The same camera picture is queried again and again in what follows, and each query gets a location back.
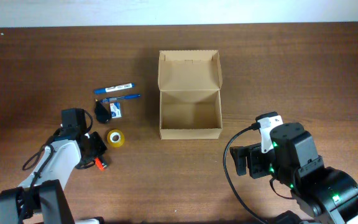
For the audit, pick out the blue whiteboard marker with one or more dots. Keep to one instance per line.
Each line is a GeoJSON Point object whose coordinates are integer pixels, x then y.
{"type": "Point", "coordinates": [114, 88]}

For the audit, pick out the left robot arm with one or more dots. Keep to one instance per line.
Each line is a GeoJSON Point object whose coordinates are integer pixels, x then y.
{"type": "Point", "coordinates": [42, 192]}

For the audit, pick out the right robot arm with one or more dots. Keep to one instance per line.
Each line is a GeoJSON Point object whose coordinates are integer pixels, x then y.
{"type": "Point", "coordinates": [326, 194]}

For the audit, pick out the black binder clip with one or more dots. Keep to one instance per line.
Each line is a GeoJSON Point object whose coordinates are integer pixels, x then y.
{"type": "Point", "coordinates": [102, 114]}

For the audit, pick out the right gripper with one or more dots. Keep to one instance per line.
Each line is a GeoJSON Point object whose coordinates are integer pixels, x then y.
{"type": "Point", "coordinates": [246, 160]}

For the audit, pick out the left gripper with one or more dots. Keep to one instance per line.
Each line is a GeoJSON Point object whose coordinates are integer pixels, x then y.
{"type": "Point", "coordinates": [95, 146]}

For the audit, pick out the blue ballpoint pen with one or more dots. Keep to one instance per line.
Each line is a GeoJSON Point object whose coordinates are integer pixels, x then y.
{"type": "Point", "coordinates": [126, 97]}

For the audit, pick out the blue white staples box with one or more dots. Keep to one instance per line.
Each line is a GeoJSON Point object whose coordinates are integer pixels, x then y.
{"type": "Point", "coordinates": [115, 109]}

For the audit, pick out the yellow adhesive tape roll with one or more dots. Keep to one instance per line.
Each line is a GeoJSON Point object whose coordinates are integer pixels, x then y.
{"type": "Point", "coordinates": [115, 138]}

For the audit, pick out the cardboard box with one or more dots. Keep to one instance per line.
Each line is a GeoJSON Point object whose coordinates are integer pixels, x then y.
{"type": "Point", "coordinates": [190, 84]}

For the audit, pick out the red black stapler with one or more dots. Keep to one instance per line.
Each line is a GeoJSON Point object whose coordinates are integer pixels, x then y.
{"type": "Point", "coordinates": [101, 163]}

